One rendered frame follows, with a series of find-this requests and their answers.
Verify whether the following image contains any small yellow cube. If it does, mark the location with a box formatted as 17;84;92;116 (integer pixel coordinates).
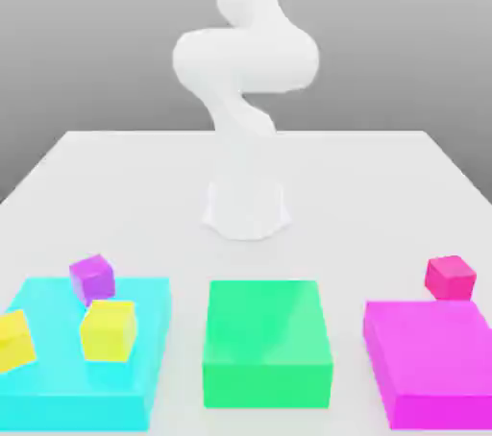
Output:
0;308;38;375
79;299;138;364

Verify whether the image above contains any large green box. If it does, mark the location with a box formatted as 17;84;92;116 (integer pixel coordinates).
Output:
202;279;334;410

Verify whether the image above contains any small pink cube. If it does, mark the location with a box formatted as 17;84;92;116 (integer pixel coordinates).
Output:
424;254;479;303

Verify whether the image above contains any large cyan box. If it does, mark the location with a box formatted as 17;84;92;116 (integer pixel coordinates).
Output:
0;277;172;433

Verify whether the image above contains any large magenta box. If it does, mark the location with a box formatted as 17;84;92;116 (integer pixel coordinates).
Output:
362;300;492;432

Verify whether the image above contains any small purple cube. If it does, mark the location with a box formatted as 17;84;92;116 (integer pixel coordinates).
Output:
68;254;117;308

